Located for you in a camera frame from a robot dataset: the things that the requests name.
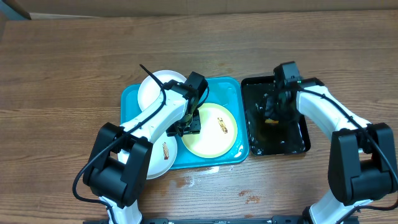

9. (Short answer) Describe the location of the yellow green sponge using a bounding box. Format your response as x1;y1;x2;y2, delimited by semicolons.
264;118;279;124

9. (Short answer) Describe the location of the yellow plate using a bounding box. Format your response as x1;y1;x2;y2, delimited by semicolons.
182;103;238;158

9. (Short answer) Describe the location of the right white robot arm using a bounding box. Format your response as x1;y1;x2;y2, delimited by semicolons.
264;77;397;223

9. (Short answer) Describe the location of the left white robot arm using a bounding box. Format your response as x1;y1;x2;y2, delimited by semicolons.
75;80;208;223

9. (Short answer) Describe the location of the teal plastic tray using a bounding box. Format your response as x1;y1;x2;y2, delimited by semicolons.
120;76;250;170

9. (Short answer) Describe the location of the black water tray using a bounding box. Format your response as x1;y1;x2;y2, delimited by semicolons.
241;76;311;156

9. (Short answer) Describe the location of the white plate rear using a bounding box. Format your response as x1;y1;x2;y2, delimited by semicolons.
137;70;187;111

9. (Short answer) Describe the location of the white plate front with stain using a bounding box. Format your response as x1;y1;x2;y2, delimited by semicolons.
118;133;178;180

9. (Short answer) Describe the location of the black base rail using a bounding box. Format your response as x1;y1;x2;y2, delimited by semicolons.
83;215;360;224

